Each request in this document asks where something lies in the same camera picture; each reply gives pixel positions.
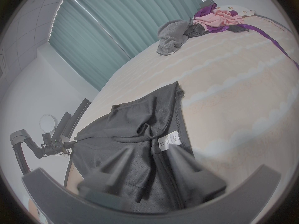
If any white printed pillow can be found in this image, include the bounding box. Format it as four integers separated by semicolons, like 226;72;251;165
216;4;255;16

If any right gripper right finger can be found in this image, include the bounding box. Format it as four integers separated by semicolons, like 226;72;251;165
168;146;227;199

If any black T-shirt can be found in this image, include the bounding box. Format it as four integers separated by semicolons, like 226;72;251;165
70;81;204;213

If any bed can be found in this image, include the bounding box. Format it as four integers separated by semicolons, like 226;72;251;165
63;0;299;209

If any black chest of drawers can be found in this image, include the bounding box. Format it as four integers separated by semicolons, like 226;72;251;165
55;98;92;139

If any round white mirror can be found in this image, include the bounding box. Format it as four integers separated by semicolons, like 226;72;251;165
39;114;56;132

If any blue-green curtain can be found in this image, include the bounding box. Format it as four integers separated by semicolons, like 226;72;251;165
48;0;132;91
69;0;204;58

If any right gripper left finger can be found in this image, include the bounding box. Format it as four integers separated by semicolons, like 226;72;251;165
78;148;134;197

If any grey garment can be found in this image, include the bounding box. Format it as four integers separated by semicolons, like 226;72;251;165
157;19;194;55

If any pile of clothes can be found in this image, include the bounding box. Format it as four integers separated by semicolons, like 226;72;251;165
183;2;299;70

